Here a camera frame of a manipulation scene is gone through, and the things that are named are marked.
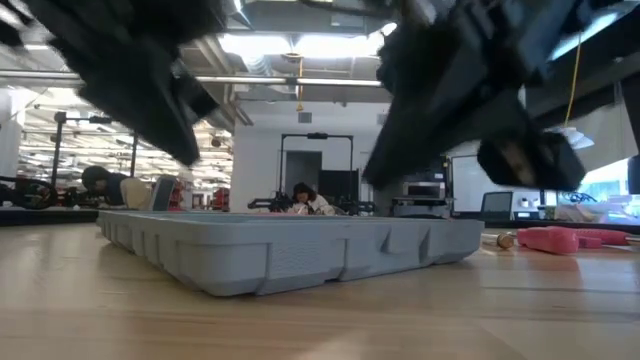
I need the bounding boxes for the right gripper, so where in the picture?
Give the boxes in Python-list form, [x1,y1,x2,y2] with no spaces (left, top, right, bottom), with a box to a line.
[363,0,586,194]

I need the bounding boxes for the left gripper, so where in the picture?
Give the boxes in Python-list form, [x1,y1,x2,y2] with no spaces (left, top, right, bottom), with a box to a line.
[52,27,221,165]

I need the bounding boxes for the pink thick-handled tool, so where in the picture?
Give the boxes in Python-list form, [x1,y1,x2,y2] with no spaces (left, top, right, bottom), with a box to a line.
[517,225,581,256]

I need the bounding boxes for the grey plastic tool case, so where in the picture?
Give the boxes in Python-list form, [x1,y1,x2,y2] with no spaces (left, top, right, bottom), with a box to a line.
[97,209,485,298]

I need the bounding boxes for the silver oven appliance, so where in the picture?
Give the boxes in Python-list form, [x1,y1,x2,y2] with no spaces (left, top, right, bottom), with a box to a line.
[402,180,446,200]

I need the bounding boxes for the whiteboard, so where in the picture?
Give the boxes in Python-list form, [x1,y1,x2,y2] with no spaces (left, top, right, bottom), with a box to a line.
[449,154,544,214]

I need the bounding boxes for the black equipment cabinet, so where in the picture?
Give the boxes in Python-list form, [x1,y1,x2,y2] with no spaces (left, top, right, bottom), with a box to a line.
[399,159,450,217]

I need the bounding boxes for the blue-grey chair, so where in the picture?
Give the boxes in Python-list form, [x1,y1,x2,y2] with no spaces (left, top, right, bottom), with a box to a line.
[149,175,179,212]

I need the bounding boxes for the grey mesh office chair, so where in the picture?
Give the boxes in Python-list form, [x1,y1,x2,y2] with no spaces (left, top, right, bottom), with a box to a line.
[480,190,515,221]

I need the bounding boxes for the long tube ceiling light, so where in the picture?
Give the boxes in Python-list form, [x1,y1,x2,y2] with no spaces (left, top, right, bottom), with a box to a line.
[0,69,384,87]

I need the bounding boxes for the white multi-head floor lamp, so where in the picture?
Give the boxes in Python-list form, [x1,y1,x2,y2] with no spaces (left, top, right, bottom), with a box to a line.
[547,126,596,220]

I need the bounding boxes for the clear plastic bag pile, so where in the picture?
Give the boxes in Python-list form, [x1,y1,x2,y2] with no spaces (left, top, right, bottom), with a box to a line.
[549,192,640,226]

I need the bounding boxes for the black rig frame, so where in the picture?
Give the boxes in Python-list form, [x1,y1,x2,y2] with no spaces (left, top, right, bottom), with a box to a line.
[278,132,355,211]
[49,110,142,201]

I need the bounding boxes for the yellow ceiling drop cord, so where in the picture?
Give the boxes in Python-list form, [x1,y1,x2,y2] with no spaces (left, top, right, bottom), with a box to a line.
[295,55,306,112]

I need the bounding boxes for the yellow hanging cable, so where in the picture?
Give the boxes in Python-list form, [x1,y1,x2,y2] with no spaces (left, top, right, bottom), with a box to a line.
[563,32,584,129]

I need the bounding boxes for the black cable bundle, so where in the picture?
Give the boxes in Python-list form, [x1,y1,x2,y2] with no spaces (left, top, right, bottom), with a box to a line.
[562,189,599,205]

